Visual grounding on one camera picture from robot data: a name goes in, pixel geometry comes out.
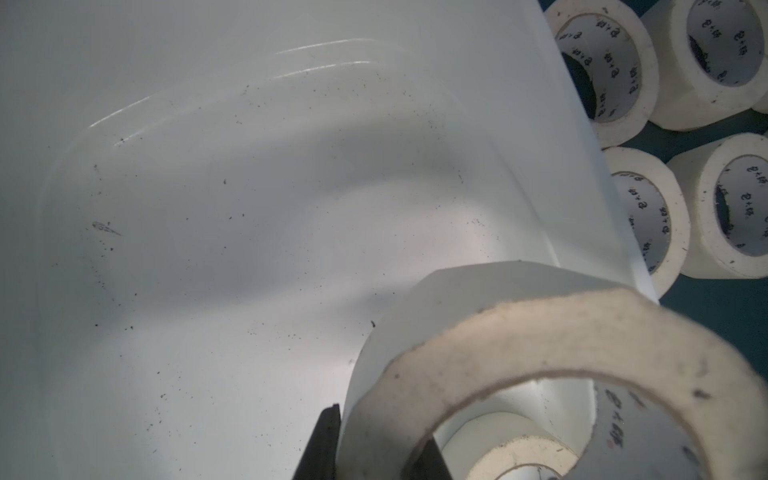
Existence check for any white plastic storage box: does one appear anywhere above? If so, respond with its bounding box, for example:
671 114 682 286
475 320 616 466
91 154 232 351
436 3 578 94
1 1 653 479

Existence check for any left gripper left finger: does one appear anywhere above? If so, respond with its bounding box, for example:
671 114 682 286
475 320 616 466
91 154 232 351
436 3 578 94
292 404 341 480

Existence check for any masking tape roll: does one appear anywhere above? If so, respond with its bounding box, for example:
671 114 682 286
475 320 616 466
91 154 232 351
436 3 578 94
641 1 767 131
667 133 767 279
442 412 578 479
336 261 767 479
544 0 659 149
603 147 691 298

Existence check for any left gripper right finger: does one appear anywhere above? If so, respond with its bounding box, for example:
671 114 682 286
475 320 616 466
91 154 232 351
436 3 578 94
405 438 452 480

